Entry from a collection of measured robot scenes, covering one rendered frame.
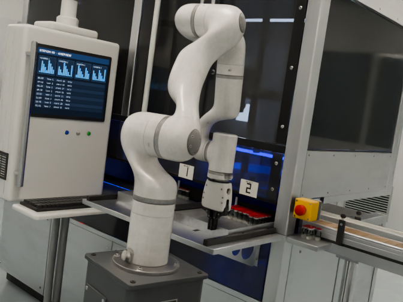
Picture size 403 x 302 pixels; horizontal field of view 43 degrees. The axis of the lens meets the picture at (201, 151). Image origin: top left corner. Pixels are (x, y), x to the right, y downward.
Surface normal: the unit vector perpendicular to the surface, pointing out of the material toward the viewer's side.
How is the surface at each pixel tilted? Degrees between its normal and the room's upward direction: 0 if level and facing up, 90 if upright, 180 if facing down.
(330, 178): 90
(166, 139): 90
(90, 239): 90
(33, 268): 90
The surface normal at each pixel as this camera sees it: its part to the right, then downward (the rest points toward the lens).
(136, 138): -0.49, 0.13
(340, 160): 0.74, 0.17
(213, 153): -0.62, -0.01
